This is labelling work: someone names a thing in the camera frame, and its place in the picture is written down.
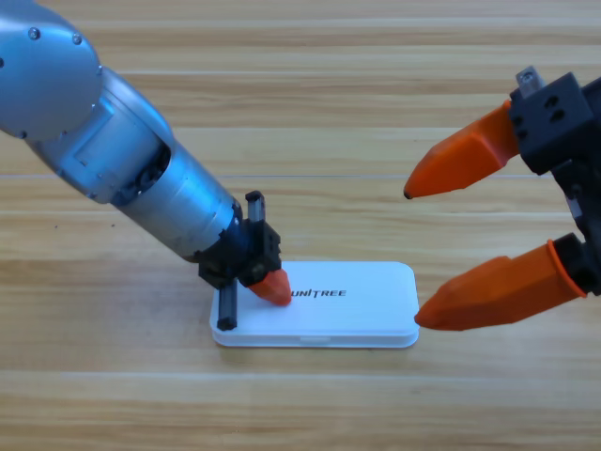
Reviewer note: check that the white Unitree pencil case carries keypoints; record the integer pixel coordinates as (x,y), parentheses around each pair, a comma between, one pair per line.
(352,305)

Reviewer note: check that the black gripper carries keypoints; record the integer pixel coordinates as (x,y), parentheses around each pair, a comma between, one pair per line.
(249,249)
(554,127)

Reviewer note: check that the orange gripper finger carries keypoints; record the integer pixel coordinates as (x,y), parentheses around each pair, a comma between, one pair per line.
(497,293)

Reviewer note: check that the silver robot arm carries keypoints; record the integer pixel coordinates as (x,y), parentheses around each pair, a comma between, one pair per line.
(117,141)

